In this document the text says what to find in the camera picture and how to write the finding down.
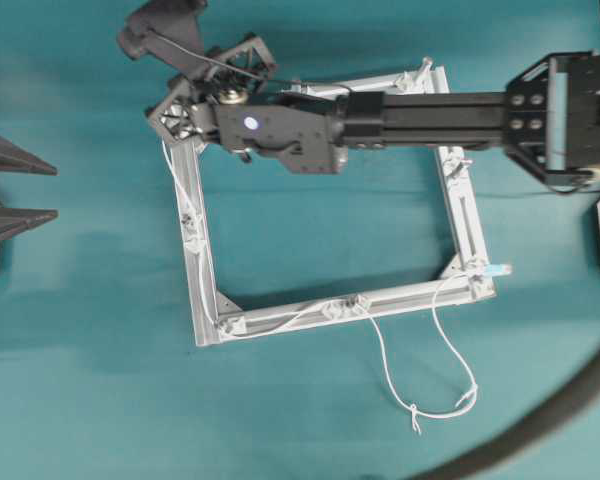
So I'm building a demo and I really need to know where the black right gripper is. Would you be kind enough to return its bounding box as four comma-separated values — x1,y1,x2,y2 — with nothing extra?
145,33,277,145

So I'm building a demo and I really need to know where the white cable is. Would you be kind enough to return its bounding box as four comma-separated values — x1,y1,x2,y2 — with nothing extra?
160,142,481,434

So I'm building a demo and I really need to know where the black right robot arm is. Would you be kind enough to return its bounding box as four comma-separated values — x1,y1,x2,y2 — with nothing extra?
147,32,600,195

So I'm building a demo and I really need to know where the silver pin far right corner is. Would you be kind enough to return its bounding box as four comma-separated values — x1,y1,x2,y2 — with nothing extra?
413,56,433,90

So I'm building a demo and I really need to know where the silver pin right side middle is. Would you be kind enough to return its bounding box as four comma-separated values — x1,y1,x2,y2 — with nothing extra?
445,157,473,176

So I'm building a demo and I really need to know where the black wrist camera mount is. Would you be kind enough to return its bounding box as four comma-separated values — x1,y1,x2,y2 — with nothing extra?
116,0,208,79

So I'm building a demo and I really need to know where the silver aluminium square frame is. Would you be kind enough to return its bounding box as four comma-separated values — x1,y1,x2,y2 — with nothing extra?
162,57,512,347

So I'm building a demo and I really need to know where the thick black hose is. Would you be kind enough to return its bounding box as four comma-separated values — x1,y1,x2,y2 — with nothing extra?
414,319,600,480

